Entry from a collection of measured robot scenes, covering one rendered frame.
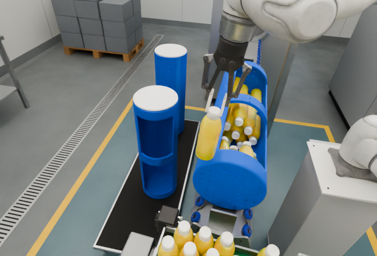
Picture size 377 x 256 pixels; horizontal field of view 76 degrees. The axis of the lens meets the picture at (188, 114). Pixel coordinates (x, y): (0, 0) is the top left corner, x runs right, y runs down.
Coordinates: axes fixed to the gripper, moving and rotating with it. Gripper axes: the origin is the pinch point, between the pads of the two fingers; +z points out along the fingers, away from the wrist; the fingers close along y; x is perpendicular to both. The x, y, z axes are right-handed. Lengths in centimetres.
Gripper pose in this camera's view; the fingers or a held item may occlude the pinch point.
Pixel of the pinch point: (216, 103)
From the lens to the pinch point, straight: 73.7
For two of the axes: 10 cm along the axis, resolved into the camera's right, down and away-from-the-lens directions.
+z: -1.6, 7.9, 6.0
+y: -9.4, -3.0, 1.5
